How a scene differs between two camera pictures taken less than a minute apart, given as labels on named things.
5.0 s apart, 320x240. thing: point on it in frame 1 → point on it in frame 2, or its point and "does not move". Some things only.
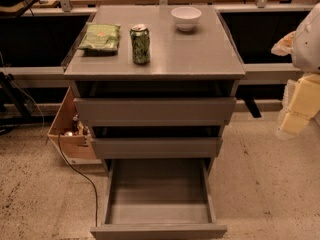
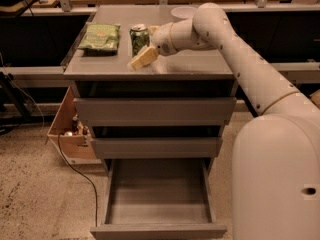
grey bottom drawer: [158, 199] does not move
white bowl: [186, 17] does not move
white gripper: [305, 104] → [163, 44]
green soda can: [140, 44] does not move
